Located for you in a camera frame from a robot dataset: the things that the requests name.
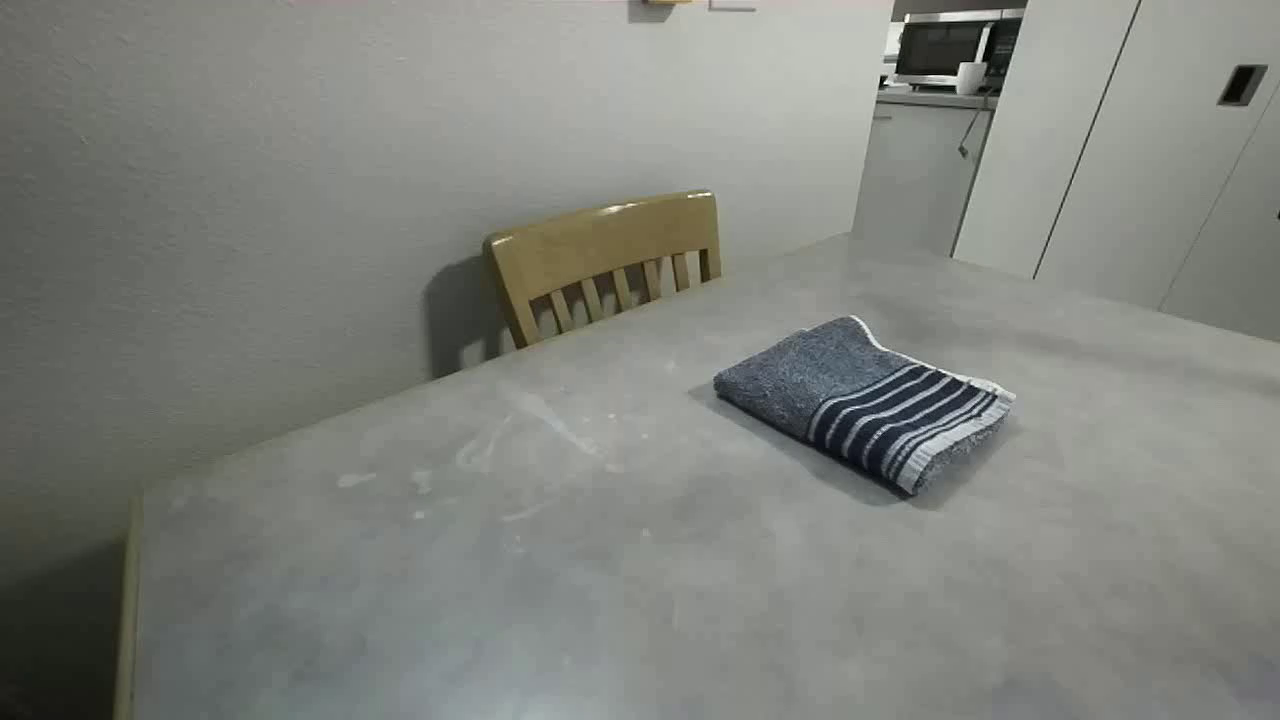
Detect blue striped cloth towel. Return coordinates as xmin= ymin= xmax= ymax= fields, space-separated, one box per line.
xmin=710 ymin=312 xmax=1020 ymax=499

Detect wooden slat-back chair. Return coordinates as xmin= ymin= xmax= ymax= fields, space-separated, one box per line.
xmin=479 ymin=182 xmax=728 ymax=352

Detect white low counter cabinet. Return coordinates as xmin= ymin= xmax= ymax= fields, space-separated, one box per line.
xmin=850 ymin=88 xmax=1000 ymax=261

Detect dark screen appliance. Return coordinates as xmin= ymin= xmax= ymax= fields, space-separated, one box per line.
xmin=889 ymin=12 xmax=996 ymax=94

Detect tall white cabinet doors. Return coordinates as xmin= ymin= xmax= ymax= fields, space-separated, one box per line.
xmin=952 ymin=0 xmax=1280 ymax=344

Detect black recessed door handle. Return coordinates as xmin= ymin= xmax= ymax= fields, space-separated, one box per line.
xmin=1210 ymin=58 xmax=1271 ymax=112

